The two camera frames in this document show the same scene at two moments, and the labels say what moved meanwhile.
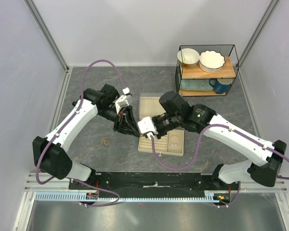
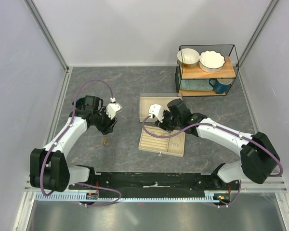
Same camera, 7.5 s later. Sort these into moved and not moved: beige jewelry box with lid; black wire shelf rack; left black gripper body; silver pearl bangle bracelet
Moved: left black gripper body
Not moved: silver pearl bangle bracelet; black wire shelf rack; beige jewelry box with lid
